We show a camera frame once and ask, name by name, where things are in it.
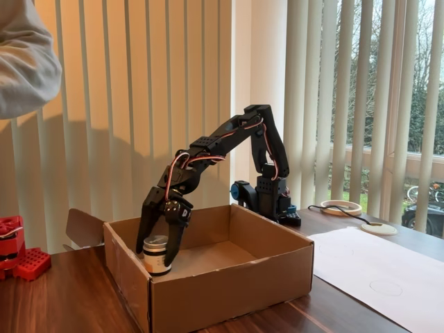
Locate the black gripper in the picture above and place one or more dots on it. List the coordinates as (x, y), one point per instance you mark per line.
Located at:
(155, 200)

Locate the white jar with silver lid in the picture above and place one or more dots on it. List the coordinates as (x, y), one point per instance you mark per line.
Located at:
(156, 253)

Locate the grey sleeved forearm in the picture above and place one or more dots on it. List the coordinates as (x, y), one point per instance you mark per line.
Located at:
(24, 62)

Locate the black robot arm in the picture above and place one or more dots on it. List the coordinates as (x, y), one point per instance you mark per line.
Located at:
(270, 138)

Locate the open cardboard box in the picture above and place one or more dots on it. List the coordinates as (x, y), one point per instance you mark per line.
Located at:
(236, 288)

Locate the blue table clamp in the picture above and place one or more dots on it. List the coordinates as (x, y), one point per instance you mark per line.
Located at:
(236, 190)

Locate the white vertical blinds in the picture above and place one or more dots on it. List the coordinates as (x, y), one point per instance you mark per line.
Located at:
(295, 69)
(138, 69)

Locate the masking tape roll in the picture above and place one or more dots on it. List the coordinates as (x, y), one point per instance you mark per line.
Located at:
(341, 209)

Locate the white paper sheet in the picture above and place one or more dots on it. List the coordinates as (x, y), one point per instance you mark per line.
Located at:
(388, 263)

